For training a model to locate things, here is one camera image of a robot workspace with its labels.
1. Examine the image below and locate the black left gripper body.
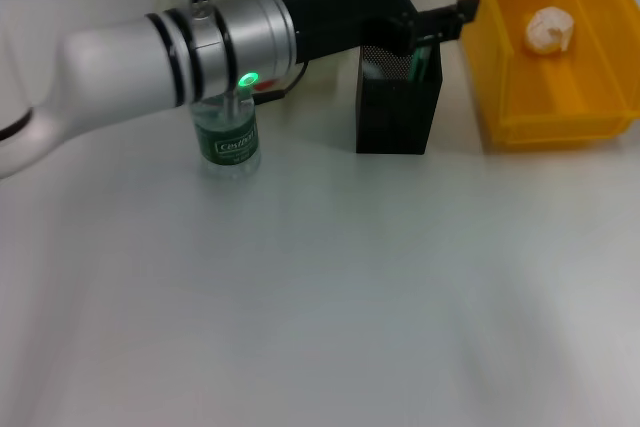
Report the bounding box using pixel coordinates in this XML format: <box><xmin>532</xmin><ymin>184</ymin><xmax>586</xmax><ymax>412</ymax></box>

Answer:
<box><xmin>280</xmin><ymin>0</ymin><xmax>422</xmax><ymax>67</ymax></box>

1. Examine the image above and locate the white paper ball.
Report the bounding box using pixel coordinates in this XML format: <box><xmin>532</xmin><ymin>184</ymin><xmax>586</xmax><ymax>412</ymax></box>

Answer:
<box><xmin>524</xmin><ymin>7</ymin><xmax>579</xmax><ymax>54</ymax></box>

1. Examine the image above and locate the clear plastic water bottle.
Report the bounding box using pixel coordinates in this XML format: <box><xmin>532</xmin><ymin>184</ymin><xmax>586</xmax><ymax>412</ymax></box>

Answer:
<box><xmin>192</xmin><ymin>95</ymin><xmax>262</xmax><ymax>181</ymax></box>

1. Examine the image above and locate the black mesh pen holder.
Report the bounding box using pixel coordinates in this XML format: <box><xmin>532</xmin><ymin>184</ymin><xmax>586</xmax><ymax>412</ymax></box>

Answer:
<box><xmin>356</xmin><ymin>40</ymin><xmax>445</xmax><ymax>156</ymax></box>

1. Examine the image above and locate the yellow plastic bin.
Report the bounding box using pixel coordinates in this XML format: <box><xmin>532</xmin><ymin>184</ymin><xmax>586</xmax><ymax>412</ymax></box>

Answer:
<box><xmin>459</xmin><ymin>0</ymin><xmax>640</xmax><ymax>152</ymax></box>

